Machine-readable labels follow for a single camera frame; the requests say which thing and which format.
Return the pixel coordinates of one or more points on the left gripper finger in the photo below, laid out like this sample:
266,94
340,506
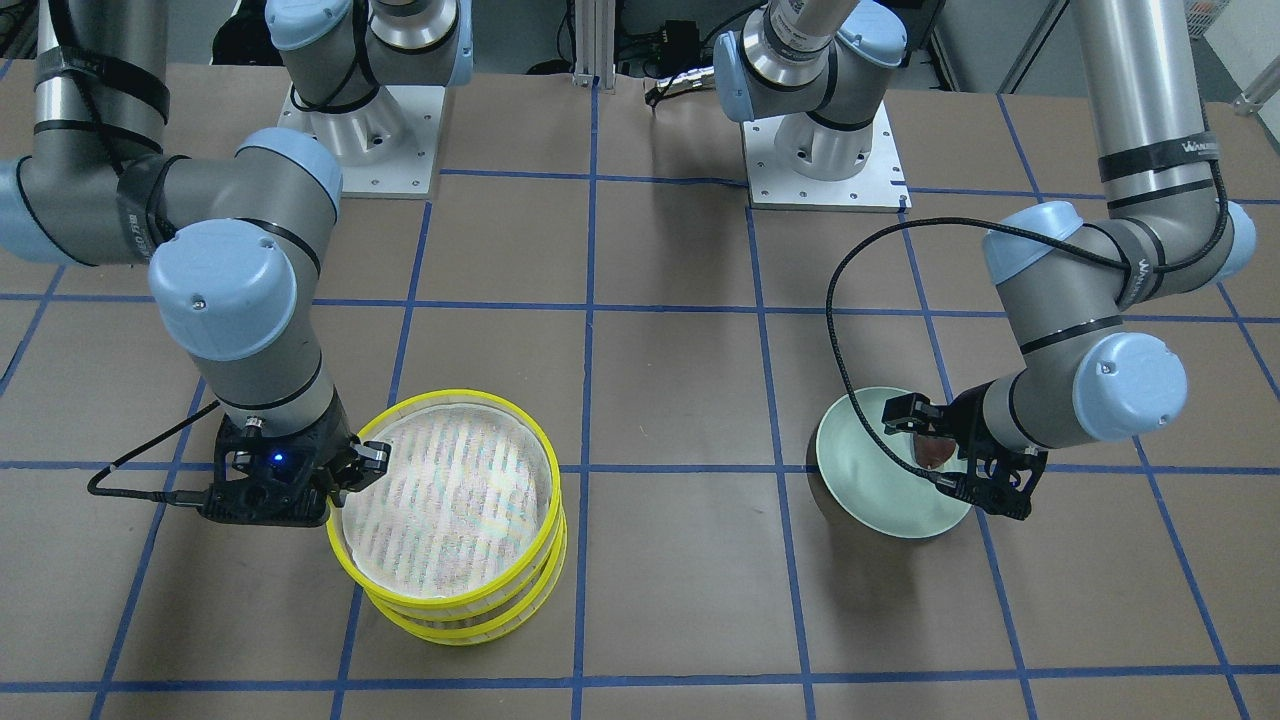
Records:
913,413

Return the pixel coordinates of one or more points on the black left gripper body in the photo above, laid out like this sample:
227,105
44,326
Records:
966,420

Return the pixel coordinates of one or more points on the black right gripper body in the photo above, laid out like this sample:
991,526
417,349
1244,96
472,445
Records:
327,447

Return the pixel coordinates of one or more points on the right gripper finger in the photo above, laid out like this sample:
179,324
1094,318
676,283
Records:
362,464

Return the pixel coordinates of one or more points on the brown steamed bun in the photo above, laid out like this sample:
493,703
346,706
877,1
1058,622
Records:
932,452

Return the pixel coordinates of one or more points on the yellow steamer basket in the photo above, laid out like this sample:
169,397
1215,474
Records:
471,493
492,617

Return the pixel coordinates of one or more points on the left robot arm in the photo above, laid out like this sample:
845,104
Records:
823,67

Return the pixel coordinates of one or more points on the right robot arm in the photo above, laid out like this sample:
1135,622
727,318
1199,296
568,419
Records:
233,247

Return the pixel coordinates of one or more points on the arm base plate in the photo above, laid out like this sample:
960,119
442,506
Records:
794,164
388,149

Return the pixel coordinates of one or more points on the aluminium frame post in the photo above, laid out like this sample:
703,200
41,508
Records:
594,42

